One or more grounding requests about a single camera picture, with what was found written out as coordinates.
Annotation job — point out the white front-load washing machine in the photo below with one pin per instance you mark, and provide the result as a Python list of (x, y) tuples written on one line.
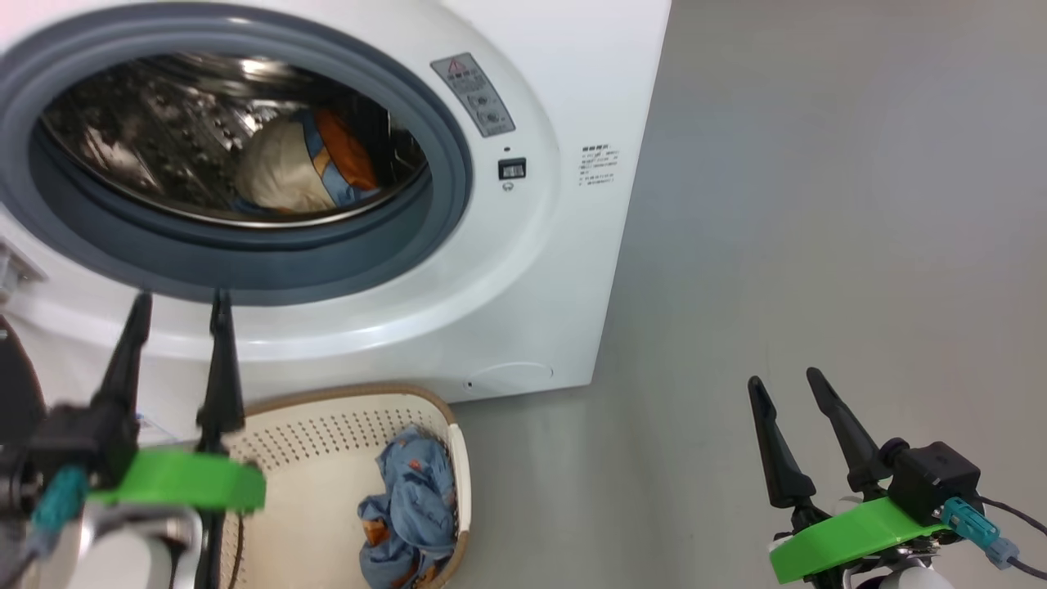
[(507, 286)]

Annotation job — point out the blue denim garment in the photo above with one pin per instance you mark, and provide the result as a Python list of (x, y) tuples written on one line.
[(413, 507)]

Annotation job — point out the grey rubber door seal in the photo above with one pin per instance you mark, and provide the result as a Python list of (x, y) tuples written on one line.
[(245, 262)]

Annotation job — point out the teal left camera connector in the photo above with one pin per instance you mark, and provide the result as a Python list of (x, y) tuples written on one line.
[(59, 499)]

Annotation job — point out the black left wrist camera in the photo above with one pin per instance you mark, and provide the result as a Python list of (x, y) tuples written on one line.
[(74, 442)]

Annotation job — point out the teal camera connector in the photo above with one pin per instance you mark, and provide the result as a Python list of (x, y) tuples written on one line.
[(973, 528), (59, 499)]

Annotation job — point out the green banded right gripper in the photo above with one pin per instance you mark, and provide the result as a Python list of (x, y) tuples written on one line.
[(859, 536)]

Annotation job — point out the round white filter cover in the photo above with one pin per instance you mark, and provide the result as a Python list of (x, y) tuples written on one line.
[(509, 377)]

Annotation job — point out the grey warning label sticker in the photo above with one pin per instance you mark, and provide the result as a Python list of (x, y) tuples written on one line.
[(474, 96)]

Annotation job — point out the black rimmed glass washer door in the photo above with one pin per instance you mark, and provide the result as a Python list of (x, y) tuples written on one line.
[(16, 384)]

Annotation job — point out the metal door hinge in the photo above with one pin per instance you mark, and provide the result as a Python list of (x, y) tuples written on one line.
[(12, 274)]

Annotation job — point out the teal right camera connector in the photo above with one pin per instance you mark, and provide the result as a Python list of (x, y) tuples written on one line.
[(973, 528)]

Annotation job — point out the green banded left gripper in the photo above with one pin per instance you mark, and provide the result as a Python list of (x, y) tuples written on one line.
[(188, 483)]

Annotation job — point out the perforated steel washer drum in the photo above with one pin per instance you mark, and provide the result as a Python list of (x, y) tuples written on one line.
[(147, 139)]

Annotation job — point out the cream perforated laundry basket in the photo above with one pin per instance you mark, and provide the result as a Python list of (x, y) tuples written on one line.
[(319, 474)]

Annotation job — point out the cream cartoon print garment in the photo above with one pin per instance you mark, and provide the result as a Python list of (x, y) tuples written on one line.
[(286, 168)]

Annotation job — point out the blue energy label sticker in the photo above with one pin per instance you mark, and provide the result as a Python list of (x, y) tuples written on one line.
[(159, 429)]

